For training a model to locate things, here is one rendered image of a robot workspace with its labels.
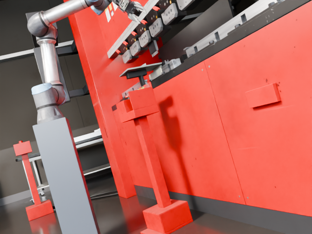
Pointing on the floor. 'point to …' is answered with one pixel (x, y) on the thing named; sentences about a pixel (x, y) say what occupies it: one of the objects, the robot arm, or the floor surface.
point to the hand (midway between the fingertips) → (142, 17)
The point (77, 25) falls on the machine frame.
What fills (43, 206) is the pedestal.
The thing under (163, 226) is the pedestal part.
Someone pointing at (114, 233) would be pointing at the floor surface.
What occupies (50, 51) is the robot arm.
